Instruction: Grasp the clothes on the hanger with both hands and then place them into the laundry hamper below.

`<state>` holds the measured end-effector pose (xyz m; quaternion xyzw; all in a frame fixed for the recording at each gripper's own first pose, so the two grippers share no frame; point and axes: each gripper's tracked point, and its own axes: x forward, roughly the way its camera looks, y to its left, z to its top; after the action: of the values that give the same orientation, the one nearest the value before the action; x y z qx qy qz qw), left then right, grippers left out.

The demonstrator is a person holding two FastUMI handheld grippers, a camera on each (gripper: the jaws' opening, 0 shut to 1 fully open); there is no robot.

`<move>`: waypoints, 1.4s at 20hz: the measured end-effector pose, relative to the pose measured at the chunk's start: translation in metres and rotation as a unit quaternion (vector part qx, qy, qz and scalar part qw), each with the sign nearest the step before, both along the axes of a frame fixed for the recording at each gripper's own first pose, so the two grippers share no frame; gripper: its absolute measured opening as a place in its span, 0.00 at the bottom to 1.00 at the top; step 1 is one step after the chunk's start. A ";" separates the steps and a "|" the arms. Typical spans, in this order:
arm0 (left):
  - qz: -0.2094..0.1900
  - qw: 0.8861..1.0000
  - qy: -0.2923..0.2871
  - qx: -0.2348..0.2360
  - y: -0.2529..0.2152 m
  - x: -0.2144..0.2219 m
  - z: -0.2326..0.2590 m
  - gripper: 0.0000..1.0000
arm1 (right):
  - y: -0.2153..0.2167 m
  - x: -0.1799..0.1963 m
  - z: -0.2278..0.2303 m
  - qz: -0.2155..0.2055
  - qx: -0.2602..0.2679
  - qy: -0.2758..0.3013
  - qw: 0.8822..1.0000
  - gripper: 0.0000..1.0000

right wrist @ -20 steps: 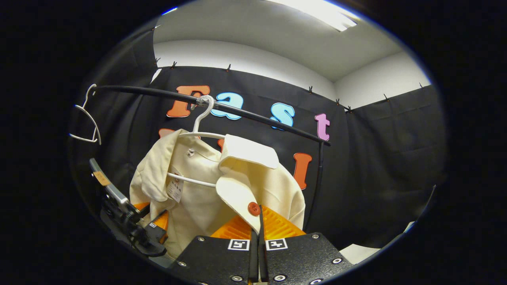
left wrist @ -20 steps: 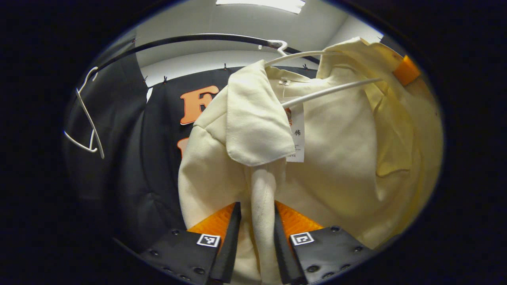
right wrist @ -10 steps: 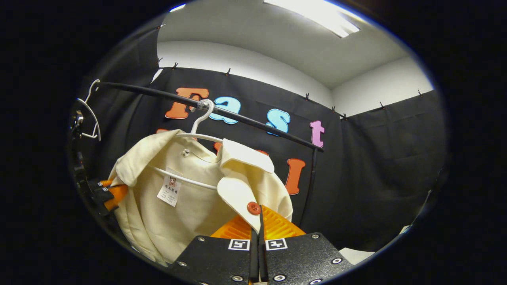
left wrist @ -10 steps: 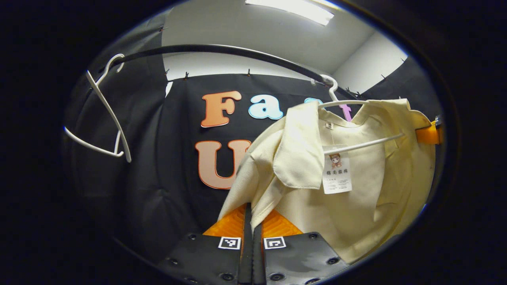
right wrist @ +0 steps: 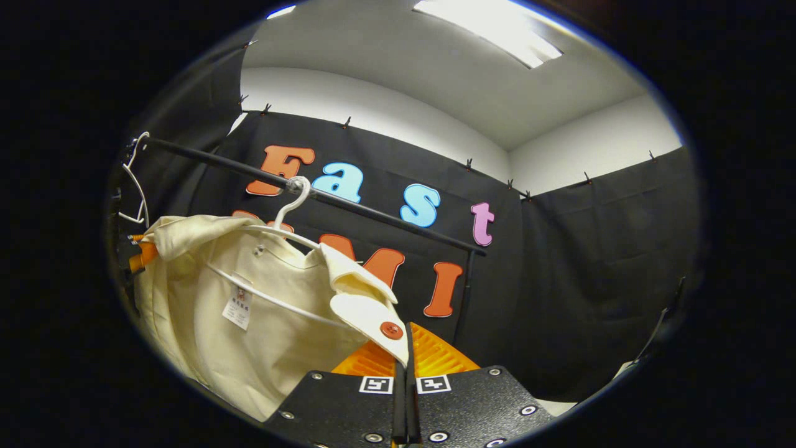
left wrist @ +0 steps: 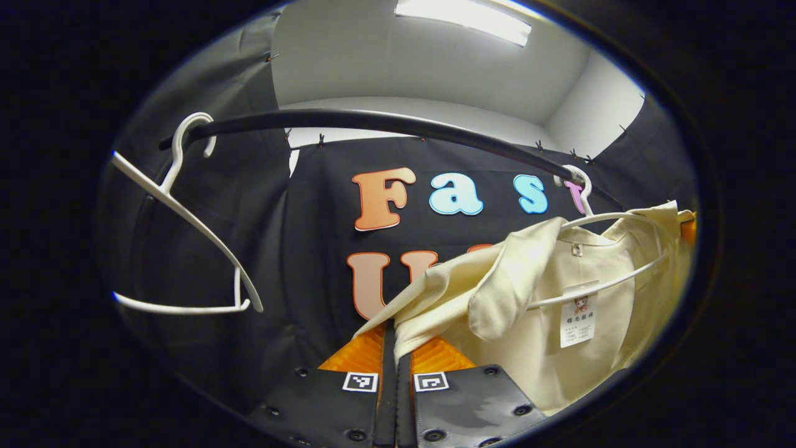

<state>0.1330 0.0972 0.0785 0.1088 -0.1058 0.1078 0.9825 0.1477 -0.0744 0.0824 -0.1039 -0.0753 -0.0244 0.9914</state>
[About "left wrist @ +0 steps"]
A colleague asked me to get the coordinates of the ceiling light panel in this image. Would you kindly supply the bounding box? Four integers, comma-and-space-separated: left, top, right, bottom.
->
395, 0, 532, 47

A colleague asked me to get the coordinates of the empty white hanger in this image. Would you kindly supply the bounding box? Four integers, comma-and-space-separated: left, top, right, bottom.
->
111, 112, 265, 315

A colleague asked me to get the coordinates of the white hanger holding shirt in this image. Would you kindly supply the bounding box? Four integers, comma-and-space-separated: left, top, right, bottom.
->
527, 165, 672, 310

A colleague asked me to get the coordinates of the cream button-up shirt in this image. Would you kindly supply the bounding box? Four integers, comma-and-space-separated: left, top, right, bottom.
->
353, 200, 694, 416

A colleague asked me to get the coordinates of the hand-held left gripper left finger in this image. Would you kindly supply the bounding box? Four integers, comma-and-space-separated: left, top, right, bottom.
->
246, 320, 397, 448

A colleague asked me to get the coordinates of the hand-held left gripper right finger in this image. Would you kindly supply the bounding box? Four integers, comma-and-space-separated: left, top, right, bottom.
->
397, 336, 551, 448

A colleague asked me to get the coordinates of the black clothes rack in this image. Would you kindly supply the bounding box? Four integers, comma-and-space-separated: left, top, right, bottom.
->
157, 109, 626, 209

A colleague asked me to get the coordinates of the black backdrop cloth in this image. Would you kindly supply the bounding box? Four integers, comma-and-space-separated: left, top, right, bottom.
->
99, 6, 697, 436

